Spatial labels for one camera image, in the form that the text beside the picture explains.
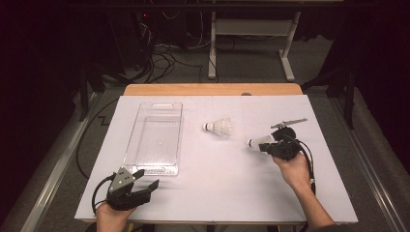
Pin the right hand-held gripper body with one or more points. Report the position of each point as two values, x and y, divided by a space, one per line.
283 148

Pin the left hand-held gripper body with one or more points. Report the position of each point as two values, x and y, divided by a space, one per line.
124 196

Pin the clear plastic storage bin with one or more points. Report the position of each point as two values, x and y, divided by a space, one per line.
154 129

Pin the person's right hand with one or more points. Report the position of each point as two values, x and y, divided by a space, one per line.
295 170

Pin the person's left hand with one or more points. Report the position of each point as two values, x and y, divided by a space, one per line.
114 220

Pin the white table cover sheet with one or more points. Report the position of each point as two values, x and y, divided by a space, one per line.
199 193

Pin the black metal stand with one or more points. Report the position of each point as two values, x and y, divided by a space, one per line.
84 96
349 103

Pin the wooden table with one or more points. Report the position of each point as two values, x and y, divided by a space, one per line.
193 89

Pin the dark computer tower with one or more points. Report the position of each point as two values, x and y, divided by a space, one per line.
129 38

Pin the aluminium floor rail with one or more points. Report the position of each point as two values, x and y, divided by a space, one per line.
368 167
53 183

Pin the white metal stand frame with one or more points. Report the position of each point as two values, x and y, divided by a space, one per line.
251 27

